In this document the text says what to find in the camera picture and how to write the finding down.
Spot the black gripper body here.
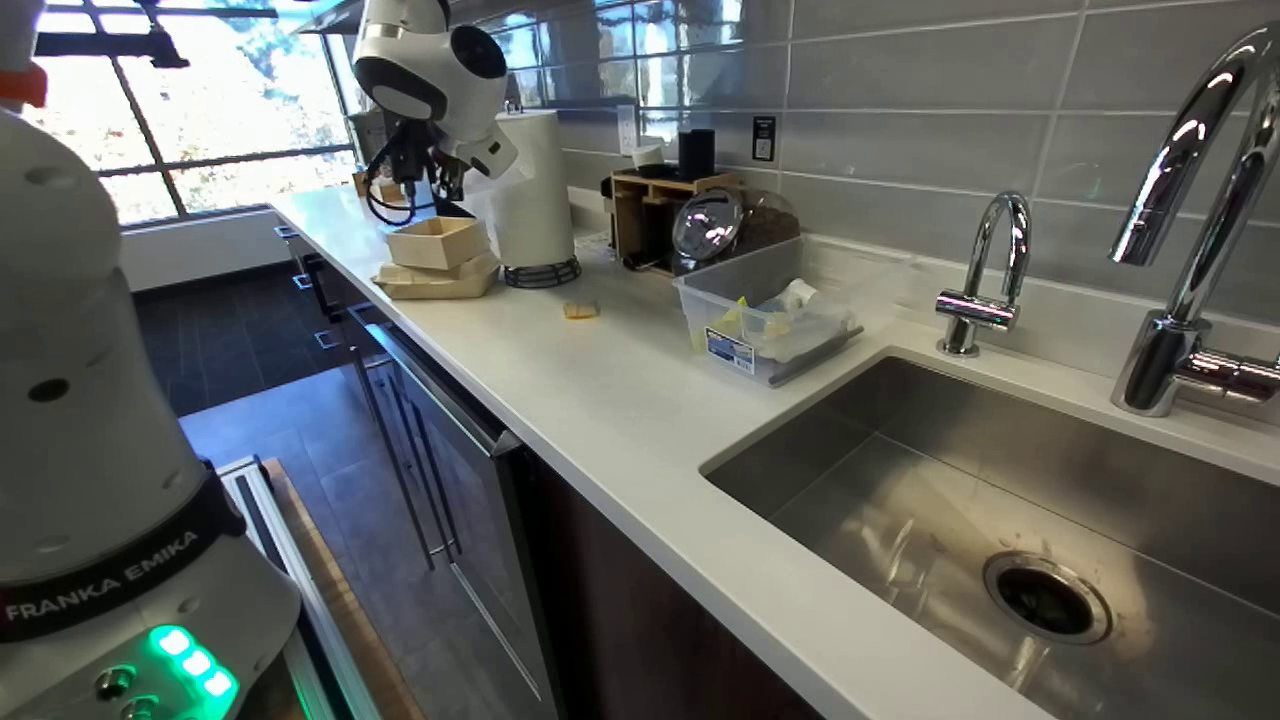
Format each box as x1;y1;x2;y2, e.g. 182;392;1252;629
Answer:
419;136;472;220

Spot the white paper towel roll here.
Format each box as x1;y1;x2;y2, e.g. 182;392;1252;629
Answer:
487;107;579;272

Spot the light wooden tray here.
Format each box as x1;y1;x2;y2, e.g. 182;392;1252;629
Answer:
372;252;505;306

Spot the wooden organizer rack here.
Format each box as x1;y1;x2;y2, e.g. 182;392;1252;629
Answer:
601;166;802;275

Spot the black cup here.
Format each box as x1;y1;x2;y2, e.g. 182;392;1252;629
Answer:
675;124;721;179

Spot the clear plastic container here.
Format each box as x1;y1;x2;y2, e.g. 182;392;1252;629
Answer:
670;238;869;392

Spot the yellow sponge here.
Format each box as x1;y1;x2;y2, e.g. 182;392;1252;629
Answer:
703;297;761;374

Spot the wooden board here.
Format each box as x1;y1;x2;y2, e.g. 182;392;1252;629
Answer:
254;458;431;720

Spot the small chrome faucet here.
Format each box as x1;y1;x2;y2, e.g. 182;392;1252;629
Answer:
932;188;1036;362

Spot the stainless steel sink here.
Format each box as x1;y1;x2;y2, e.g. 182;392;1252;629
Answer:
697;348;1280;720

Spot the tall chrome faucet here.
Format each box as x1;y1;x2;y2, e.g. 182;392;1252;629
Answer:
1107;23;1280;419

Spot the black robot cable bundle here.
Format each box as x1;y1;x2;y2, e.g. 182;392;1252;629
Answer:
355;124;431;228

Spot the long steel bar handle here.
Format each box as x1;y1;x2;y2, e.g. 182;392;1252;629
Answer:
346;308;518;460

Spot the window with dark frame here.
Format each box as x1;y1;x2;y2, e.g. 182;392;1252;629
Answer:
22;0;363;232

